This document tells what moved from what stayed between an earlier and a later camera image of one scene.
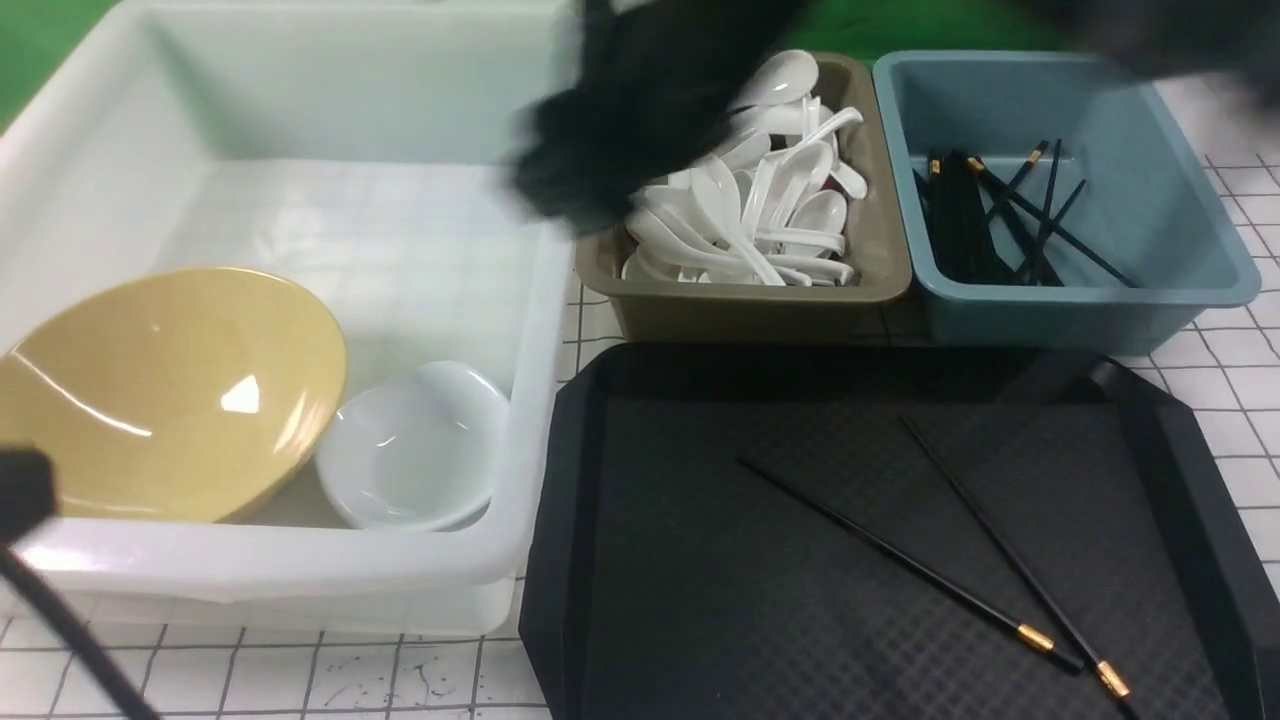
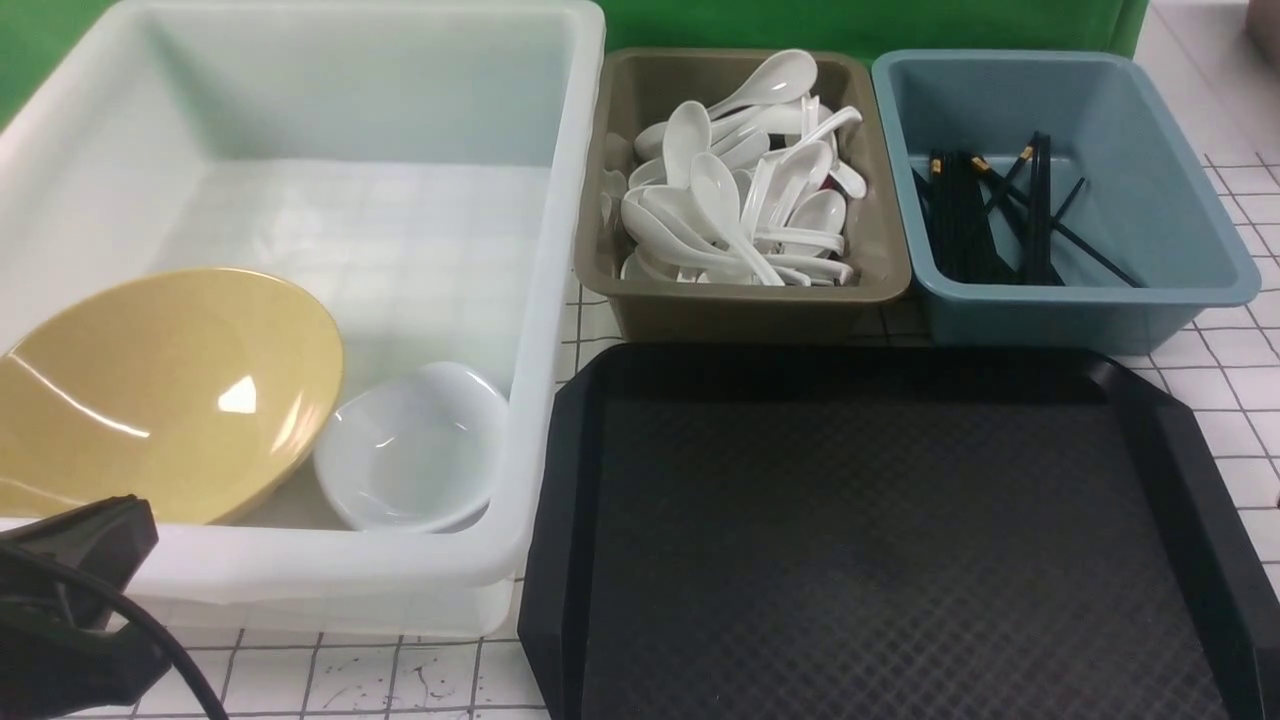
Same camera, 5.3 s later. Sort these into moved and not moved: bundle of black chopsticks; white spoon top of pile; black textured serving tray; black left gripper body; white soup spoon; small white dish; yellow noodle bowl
Moved: black left gripper body
Not moved: yellow noodle bowl; small white dish; black textured serving tray; white soup spoon; bundle of black chopsticks; white spoon top of pile
